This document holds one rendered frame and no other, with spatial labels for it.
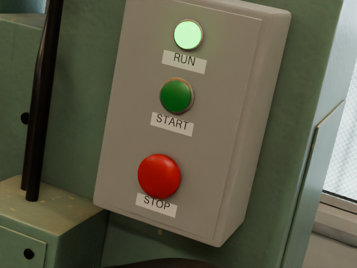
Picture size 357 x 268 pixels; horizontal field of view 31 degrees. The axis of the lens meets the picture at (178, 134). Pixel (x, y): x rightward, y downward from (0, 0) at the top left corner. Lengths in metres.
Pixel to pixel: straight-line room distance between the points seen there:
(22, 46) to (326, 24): 0.28
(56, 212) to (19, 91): 0.15
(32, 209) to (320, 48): 0.24
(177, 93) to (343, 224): 1.61
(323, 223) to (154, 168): 1.61
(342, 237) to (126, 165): 1.59
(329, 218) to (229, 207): 1.58
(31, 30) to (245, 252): 0.27
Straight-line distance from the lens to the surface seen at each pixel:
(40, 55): 0.52
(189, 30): 0.41
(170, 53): 0.42
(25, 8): 0.67
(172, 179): 0.42
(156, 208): 0.44
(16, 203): 0.51
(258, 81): 0.41
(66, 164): 0.54
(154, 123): 0.43
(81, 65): 0.52
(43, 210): 0.50
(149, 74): 0.43
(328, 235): 2.01
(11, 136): 0.62
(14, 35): 0.60
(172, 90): 0.42
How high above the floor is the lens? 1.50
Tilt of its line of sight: 15 degrees down
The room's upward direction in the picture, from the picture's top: 11 degrees clockwise
